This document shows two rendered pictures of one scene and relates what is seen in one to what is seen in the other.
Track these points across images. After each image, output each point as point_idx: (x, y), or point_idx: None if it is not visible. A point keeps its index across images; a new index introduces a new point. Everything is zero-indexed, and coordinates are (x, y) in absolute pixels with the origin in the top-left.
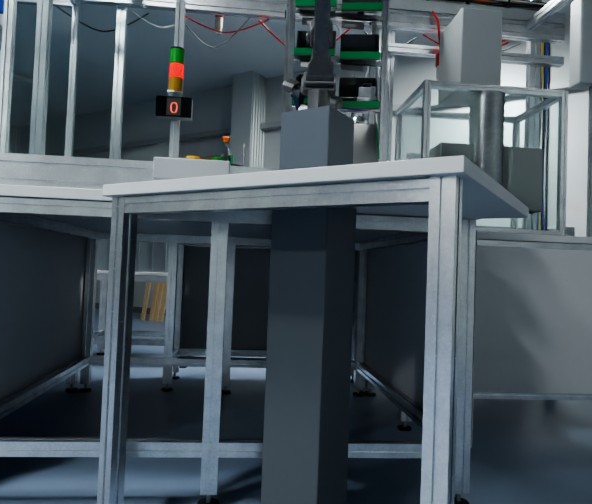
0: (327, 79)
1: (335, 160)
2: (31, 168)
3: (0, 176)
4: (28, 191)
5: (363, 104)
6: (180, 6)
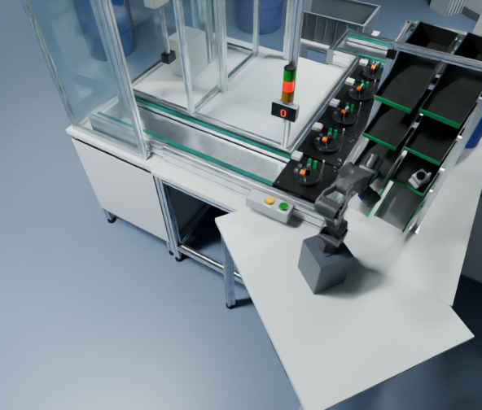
0: (336, 237)
1: (325, 281)
2: (191, 167)
3: (179, 165)
4: (188, 189)
5: (409, 189)
6: (295, 26)
